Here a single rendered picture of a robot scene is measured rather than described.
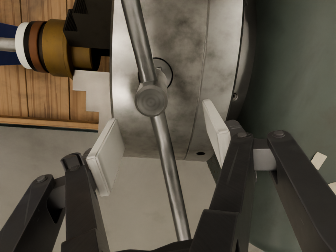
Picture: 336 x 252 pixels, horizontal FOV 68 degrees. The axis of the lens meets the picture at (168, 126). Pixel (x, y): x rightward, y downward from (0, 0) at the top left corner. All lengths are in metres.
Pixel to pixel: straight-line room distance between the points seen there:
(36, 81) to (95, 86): 0.30
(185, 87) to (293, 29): 0.11
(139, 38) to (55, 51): 0.23
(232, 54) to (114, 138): 0.14
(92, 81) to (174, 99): 0.17
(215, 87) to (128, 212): 1.61
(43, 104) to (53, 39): 0.30
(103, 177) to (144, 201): 1.59
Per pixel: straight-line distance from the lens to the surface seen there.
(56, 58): 0.39
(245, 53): 0.31
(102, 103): 0.39
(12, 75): 0.69
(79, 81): 0.40
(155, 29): 0.25
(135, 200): 1.76
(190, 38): 0.25
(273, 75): 0.28
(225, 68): 0.25
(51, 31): 0.40
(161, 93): 0.16
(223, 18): 0.26
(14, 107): 0.71
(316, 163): 0.29
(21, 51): 0.42
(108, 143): 0.18
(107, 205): 1.81
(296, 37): 0.27
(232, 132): 0.17
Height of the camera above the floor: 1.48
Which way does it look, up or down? 75 degrees down
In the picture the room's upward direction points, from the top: 176 degrees clockwise
